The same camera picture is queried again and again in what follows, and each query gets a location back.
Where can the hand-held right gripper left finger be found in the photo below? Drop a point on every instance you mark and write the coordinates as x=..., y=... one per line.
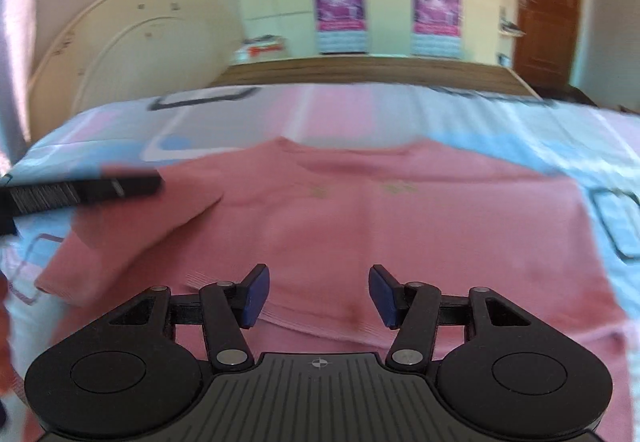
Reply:
x=256, y=294

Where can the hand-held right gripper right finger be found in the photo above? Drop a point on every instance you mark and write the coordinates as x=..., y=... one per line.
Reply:
x=381, y=294

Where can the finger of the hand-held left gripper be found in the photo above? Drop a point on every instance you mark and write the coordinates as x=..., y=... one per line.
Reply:
x=130, y=188

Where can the pink knit shirt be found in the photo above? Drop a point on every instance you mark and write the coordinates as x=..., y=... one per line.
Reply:
x=325, y=232

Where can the person's left forearm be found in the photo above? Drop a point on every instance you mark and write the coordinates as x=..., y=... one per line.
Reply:
x=4, y=337

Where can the cream round wooden panel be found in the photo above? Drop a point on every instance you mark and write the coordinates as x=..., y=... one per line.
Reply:
x=125, y=52

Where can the pale curtain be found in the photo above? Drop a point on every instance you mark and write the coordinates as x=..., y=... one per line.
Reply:
x=17, y=47

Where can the pastel printed bedsheet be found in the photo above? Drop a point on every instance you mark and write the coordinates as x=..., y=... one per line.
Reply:
x=350, y=112

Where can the orange and white box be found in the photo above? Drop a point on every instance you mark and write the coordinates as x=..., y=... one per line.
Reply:
x=260, y=47

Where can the wooden bed frame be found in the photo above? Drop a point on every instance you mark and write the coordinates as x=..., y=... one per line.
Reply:
x=375, y=70

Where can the pink wall poster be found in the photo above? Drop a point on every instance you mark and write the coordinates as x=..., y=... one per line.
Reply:
x=436, y=12
x=340, y=12

